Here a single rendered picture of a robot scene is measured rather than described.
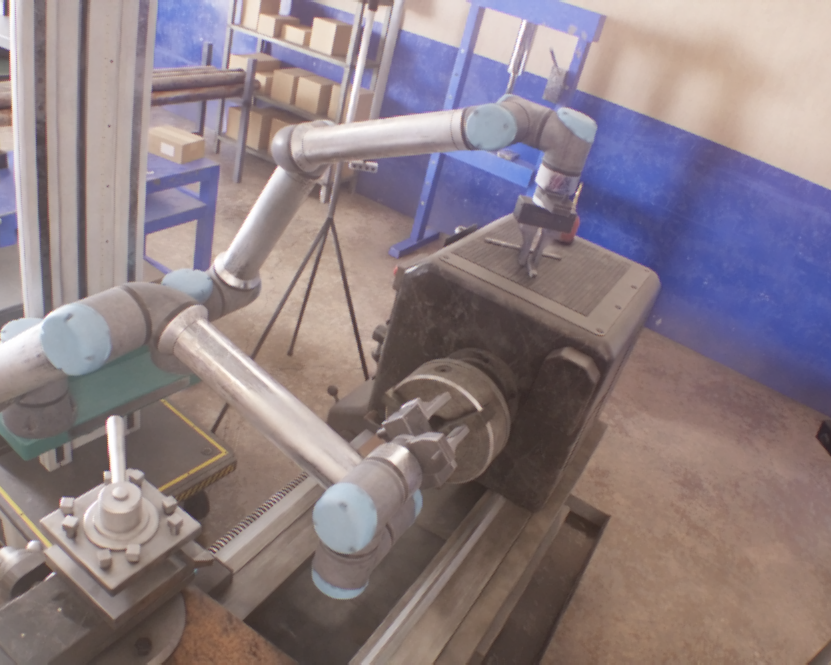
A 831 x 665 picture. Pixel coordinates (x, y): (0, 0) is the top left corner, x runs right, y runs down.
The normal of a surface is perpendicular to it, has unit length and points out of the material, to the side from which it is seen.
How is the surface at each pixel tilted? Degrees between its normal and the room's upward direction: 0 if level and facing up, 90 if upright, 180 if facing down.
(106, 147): 90
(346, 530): 85
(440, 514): 0
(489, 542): 0
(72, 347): 85
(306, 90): 90
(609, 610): 0
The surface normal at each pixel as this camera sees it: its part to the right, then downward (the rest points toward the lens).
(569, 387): -0.48, 0.36
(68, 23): 0.79, 0.47
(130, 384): 0.24, -0.82
